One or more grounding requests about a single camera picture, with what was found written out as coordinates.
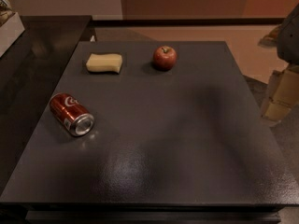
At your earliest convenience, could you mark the red coke can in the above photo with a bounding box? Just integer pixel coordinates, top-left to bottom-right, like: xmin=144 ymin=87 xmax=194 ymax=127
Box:
xmin=50 ymin=93 xmax=94 ymax=137

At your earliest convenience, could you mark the yellow sponge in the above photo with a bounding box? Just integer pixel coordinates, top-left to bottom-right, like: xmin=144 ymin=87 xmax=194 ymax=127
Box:
xmin=86 ymin=53 xmax=122 ymax=74

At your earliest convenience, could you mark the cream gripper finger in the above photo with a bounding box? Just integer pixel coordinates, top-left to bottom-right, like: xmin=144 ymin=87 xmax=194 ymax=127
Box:
xmin=261 ymin=70 xmax=284 ymax=116
xmin=265 ymin=69 xmax=299 ymax=121

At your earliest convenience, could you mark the snack bag on box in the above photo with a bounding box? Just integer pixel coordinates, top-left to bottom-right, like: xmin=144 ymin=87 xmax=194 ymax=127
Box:
xmin=0 ymin=0 xmax=14 ymax=26

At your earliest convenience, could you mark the red apple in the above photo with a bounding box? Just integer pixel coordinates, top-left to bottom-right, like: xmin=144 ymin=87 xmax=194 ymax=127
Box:
xmin=152 ymin=46 xmax=178 ymax=71

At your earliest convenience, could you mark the white box at left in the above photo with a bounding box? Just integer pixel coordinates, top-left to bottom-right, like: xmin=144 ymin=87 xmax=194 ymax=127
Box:
xmin=0 ymin=13 xmax=25 ymax=57

